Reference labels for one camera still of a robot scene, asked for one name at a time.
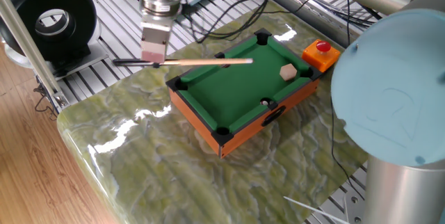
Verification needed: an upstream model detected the silver Schunk gripper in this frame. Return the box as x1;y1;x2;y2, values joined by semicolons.
140;10;175;70

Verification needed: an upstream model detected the wooden pool cue black butt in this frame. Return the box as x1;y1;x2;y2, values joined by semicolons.
112;56;254;68

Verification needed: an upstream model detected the mini green felt pool table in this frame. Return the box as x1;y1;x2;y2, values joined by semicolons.
165;27;323;159

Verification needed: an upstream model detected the green marble slab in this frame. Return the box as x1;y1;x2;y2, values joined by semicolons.
56;0;369;224

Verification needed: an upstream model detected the beige wooden cube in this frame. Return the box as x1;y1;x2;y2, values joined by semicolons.
280;63;298;81

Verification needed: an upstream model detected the orange box red push button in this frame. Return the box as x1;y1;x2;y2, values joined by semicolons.
301;39;341;74

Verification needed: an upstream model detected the thin white stick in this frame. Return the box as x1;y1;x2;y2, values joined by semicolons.
283;195;350;224

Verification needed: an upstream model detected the black cable bundle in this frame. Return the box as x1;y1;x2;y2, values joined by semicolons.
175;0;383;45

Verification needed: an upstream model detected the aluminium frame post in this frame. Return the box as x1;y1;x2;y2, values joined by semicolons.
0;0;70;112

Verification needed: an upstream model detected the black round duct fan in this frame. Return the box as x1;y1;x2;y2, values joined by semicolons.
0;0;111;81

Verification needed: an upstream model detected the grey aluminium rail beam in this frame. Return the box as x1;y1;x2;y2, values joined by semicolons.
255;0;368;49

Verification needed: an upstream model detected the long thin black cable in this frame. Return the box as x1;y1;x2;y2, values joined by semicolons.
329;97;366;201

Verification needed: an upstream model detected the silver bracket plate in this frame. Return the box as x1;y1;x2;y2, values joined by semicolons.
342;192;366;224

